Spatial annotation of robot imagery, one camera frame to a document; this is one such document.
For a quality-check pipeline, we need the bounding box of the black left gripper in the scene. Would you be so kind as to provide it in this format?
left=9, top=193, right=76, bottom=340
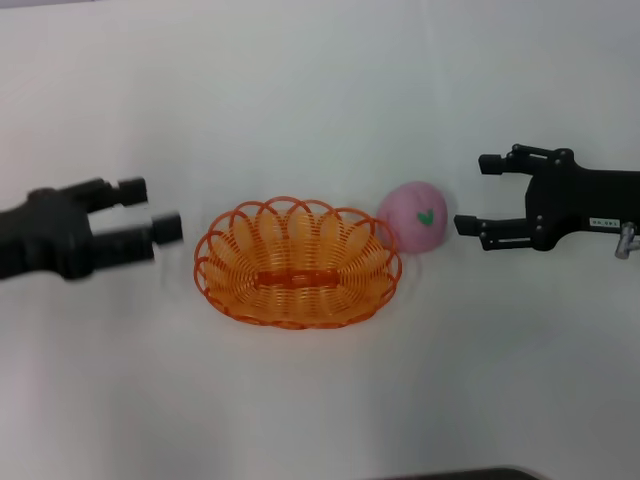
left=0, top=177, right=184, bottom=281

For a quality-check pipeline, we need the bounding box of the orange woven plastic basket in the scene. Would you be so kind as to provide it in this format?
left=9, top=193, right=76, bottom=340
left=193, top=195, right=404, bottom=330

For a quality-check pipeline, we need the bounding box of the pink toy peach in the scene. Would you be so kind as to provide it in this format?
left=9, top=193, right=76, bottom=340
left=376, top=180, right=449, bottom=256

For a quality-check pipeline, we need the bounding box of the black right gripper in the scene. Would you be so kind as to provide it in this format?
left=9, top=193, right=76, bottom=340
left=453, top=143, right=640, bottom=252

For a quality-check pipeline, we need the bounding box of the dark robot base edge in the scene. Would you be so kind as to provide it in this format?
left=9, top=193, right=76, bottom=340
left=394, top=467, right=544, bottom=480

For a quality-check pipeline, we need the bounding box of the metal plug connector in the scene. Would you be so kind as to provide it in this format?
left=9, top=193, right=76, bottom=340
left=614, top=223, right=640, bottom=260

